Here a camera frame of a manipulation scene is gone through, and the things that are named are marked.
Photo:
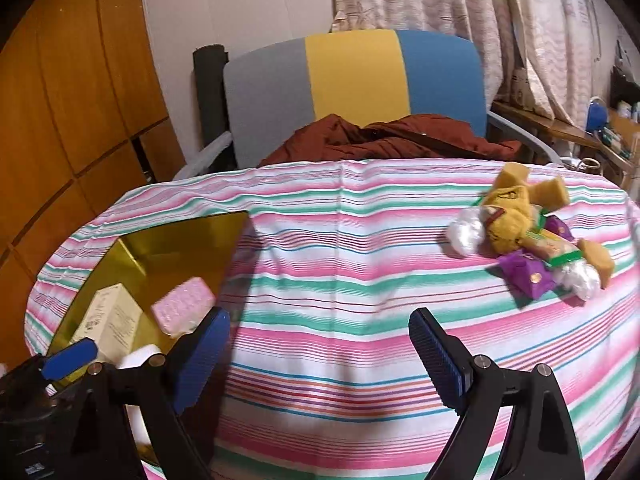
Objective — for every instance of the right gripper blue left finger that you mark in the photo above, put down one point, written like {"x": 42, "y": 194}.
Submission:
{"x": 194, "y": 357}

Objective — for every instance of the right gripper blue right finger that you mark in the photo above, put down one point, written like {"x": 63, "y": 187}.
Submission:
{"x": 444, "y": 357}

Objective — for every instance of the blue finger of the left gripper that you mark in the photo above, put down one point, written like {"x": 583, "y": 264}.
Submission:
{"x": 70, "y": 359}

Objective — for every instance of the cream printed carton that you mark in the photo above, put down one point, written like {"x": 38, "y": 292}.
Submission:
{"x": 111, "y": 321}

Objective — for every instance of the purple candy pouch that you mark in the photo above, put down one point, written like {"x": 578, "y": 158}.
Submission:
{"x": 526, "y": 272}
{"x": 555, "y": 225}

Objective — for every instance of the white bubble-wrap bundle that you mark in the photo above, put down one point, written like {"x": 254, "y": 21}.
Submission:
{"x": 467, "y": 232}
{"x": 579, "y": 277}

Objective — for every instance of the green-edged snack packet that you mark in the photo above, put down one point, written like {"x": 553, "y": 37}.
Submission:
{"x": 553, "y": 249}

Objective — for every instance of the yellow plush toy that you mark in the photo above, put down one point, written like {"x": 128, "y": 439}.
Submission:
{"x": 510, "y": 218}

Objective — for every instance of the white round container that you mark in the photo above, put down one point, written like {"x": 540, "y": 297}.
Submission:
{"x": 131, "y": 364}

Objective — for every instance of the gold tin box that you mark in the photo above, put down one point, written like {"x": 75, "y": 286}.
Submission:
{"x": 90, "y": 418}

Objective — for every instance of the striped pink green tablecloth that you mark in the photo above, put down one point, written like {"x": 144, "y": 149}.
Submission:
{"x": 324, "y": 382}

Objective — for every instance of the dark red cloth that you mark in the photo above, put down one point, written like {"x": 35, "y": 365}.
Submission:
{"x": 333, "y": 138}

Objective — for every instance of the wooden wardrobe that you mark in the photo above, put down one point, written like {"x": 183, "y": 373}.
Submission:
{"x": 83, "y": 121}

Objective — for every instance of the grey yellow blue chair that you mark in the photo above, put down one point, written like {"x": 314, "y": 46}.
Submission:
{"x": 364, "y": 76}

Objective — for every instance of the wooden side shelf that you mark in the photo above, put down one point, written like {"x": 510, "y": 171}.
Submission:
{"x": 555, "y": 130}

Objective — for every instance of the patterned beige curtain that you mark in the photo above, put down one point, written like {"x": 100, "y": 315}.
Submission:
{"x": 539, "y": 54}

